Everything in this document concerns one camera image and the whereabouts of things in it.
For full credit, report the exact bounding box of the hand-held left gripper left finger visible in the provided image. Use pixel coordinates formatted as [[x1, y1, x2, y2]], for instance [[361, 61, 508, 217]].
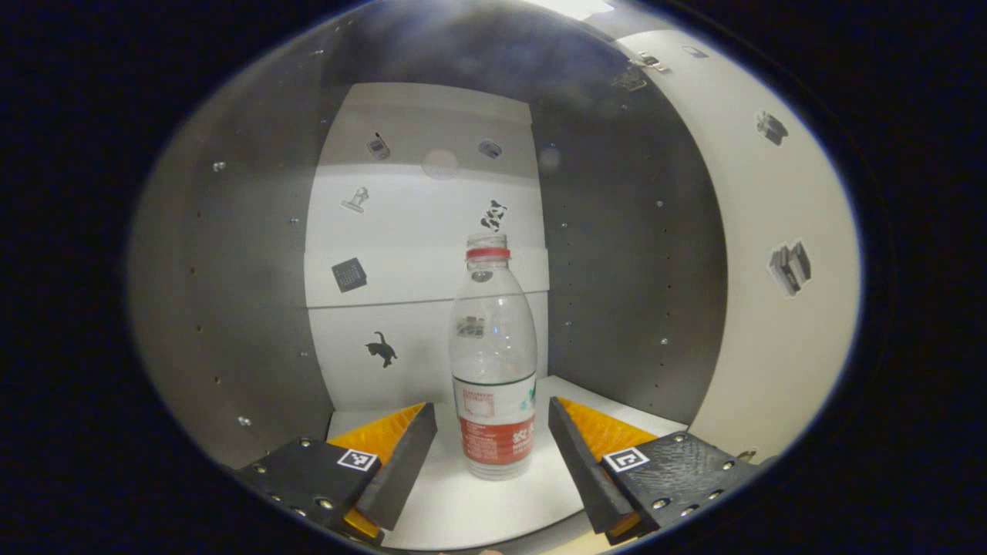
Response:
[[231, 401, 438, 548]]

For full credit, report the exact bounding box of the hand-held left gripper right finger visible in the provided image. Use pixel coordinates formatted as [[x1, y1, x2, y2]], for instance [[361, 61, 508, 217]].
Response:
[[548, 396, 761, 547]]

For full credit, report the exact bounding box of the clear plastic bottle red label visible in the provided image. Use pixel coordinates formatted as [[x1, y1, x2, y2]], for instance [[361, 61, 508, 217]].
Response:
[[450, 234, 538, 481]]

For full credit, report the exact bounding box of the white cabinet door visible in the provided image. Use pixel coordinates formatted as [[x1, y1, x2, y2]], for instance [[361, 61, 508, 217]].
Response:
[[617, 29, 863, 463]]

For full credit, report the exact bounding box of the dark grey cabinet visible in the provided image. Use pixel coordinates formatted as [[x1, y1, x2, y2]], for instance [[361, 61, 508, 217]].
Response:
[[127, 0, 772, 552]]

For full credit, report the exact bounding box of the white cabinet shelf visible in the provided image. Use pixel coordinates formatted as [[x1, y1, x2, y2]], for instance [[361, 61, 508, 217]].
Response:
[[328, 375, 687, 550]]

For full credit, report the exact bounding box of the long ceiling light panel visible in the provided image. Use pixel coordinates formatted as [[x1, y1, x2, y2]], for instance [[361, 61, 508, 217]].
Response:
[[524, 0, 618, 22]]

